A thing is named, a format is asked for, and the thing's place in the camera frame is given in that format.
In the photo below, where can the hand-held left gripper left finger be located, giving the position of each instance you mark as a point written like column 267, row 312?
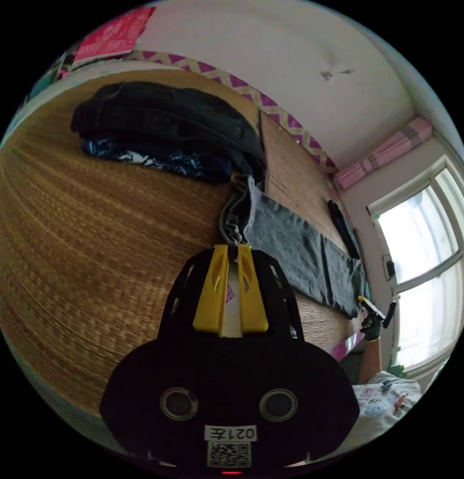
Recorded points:
column 211, row 299

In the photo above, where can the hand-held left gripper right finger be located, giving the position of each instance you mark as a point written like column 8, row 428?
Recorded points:
column 252, row 307

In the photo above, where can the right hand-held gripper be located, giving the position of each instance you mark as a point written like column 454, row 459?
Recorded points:
column 371, row 319

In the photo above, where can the gray pants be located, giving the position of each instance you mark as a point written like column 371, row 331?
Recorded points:
column 291, row 243

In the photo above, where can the person's right hand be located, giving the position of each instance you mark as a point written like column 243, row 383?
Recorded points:
column 371, row 332

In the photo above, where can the window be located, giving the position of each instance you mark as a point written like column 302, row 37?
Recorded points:
column 419, row 262

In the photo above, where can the person's body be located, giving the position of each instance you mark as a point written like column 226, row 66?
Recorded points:
column 385, row 404

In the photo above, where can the pink rolled curtain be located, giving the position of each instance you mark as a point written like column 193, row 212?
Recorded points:
column 385, row 149

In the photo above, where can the pile of clothes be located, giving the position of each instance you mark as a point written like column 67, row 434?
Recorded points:
column 160, row 127

